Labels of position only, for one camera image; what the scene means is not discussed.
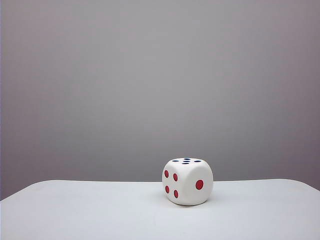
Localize white die with coloured pips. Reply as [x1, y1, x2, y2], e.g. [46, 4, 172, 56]
[161, 157, 215, 207]

